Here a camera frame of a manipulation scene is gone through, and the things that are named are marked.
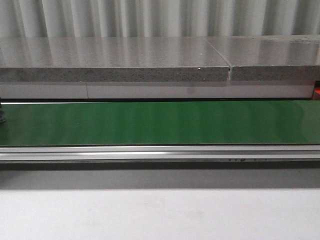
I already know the green conveyor belt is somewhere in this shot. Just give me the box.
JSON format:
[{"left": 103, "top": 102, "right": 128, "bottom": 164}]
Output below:
[{"left": 0, "top": 100, "right": 320, "bottom": 146}]

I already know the grey stone slab right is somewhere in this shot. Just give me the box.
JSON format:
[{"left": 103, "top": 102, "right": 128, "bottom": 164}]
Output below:
[{"left": 207, "top": 37, "right": 320, "bottom": 86}]

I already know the grey stone counter slab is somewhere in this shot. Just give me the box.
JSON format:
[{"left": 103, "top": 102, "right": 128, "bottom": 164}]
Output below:
[{"left": 0, "top": 37, "right": 229, "bottom": 83}]

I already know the orange red object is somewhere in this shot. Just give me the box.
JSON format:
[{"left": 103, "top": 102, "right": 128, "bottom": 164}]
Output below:
[{"left": 312, "top": 86, "right": 320, "bottom": 101}]

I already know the white pleated curtain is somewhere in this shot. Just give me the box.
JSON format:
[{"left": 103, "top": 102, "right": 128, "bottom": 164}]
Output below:
[{"left": 0, "top": 0, "right": 320, "bottom": 38}]

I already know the aluminium conveyor side rail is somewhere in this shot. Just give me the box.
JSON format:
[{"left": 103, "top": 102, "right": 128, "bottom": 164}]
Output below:
[{"left": 0, "top": 144, "right": 320, "bottom": 164}]

